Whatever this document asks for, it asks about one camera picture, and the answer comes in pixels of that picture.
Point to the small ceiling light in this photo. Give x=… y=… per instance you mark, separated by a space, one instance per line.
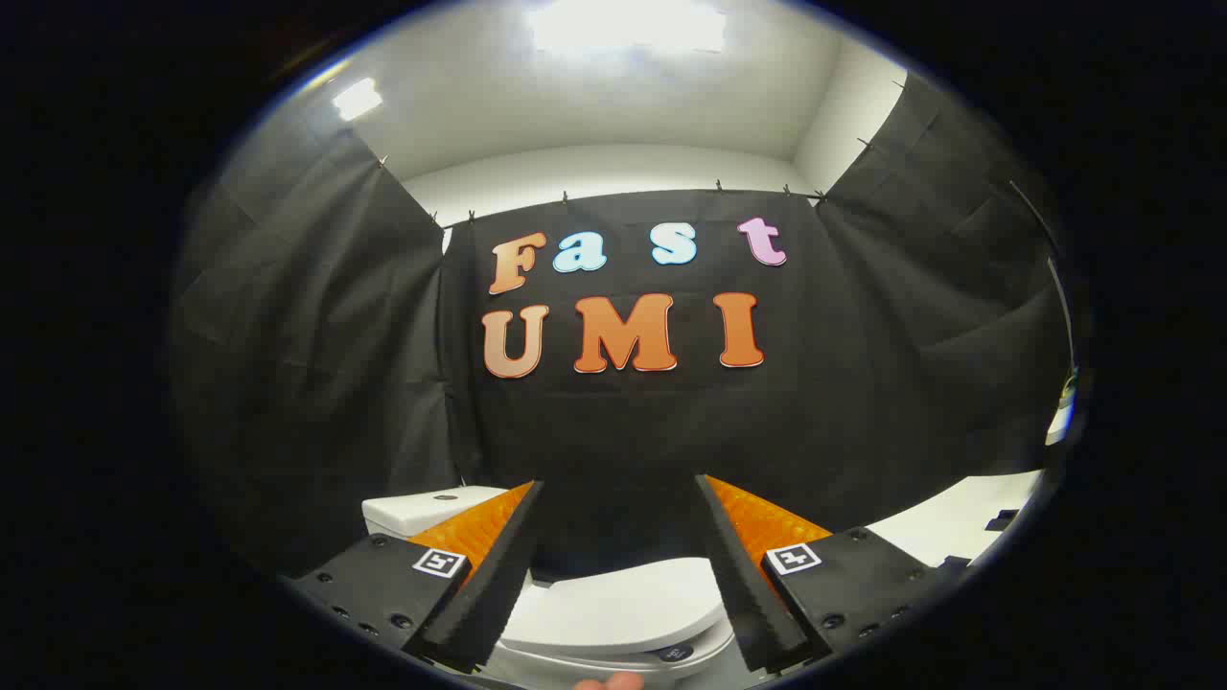
x=357 y=98

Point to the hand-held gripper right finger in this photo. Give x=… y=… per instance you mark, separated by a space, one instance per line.
x=743 y=585

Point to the large ceiling light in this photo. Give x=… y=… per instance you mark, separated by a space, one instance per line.
x=625 y=25

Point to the black backdrop cloth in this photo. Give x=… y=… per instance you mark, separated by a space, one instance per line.
x=623 y=431

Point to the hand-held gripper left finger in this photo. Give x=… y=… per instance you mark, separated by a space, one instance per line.
x=498 y=575

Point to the white toilet tank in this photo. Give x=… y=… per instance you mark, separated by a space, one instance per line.
x=422 y=511

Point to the white toilet seat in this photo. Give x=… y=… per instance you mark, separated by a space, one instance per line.
x=575 y=666

